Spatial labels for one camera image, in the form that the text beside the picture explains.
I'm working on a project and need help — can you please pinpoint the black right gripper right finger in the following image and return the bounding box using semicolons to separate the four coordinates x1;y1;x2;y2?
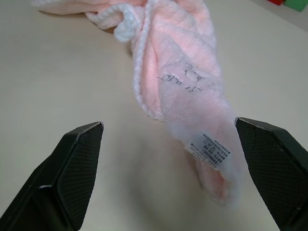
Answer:
234;116;308;231

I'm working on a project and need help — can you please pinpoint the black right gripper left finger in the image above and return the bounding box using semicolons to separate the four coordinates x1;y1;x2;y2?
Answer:
0;121;105;231

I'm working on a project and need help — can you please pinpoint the pink fluffy towel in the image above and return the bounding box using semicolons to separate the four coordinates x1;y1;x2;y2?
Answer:
30;0;247;209

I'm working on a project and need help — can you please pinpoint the green block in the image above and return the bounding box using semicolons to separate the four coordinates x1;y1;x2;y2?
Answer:
282;0;308;12

